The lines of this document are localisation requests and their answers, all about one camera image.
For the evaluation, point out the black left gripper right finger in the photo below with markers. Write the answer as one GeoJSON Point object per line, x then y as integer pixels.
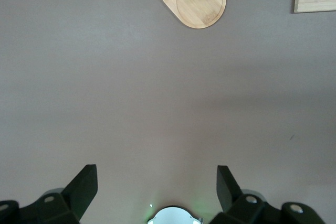
{"type": "Point", "coordinates": [244, 208]}

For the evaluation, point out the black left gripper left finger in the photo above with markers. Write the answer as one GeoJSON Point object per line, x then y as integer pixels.
{"type": "Point", "coordinates": [65, 208]}

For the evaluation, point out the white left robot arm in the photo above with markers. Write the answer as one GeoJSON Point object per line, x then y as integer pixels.
{"type": "Point", "coordinates": [173, 217]}

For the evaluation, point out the wooden mug tree stand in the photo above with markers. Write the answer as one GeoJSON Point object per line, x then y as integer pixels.
{"type": "Point", "coordinates": [199, 3]}

